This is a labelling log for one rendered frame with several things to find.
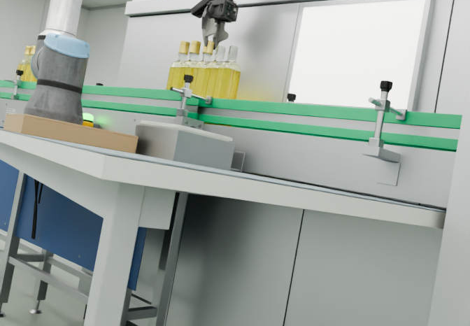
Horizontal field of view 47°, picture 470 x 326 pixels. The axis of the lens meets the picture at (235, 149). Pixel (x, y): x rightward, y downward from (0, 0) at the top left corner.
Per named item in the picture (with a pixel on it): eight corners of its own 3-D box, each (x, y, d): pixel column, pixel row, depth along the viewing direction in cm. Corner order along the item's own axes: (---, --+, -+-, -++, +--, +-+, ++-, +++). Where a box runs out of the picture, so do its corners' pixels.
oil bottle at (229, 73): (231, 129, 171) (243, 64, 172) (219, 126, 167) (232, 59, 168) (218, 127, 175) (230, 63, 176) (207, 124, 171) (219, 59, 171)
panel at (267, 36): (415, 117, 145) (436, -4, 146) (410, 115, 143) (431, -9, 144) (187, 100, 204) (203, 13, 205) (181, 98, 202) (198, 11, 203)
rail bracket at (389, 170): (399, 187, 125) (415, 92, 126) (366, 179, 112) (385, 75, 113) (380, 183, 128) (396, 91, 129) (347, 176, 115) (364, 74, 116)
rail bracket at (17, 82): (19, 101, 230) (25, 71, 231) (3, 97, 225) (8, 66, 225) (15, 101, 233) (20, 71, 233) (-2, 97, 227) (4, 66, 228)
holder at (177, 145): (242, 173, 154) (247, 145, 154) (173, 160, 133) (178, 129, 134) (201, 164, 165) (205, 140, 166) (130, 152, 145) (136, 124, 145)
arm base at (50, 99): (31, 115, 131) (38, 76, 131) (16, 115, 143) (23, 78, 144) (90, 127, 139) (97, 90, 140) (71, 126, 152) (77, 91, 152)
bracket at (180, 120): (201, 143, 166) (205, 122, 167) (180, 138, 159) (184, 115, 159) (194, 142, 169) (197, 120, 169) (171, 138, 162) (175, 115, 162)
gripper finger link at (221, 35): (224, 49, 177) (226, 21, 177) (210, 50, 181) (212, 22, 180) (230, 50, 180) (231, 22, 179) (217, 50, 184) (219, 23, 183)
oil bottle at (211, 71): (218, 127, 175) (230, 64, 176) (206, 124, 171) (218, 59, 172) (206, 126, 179) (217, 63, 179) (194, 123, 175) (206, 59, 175)
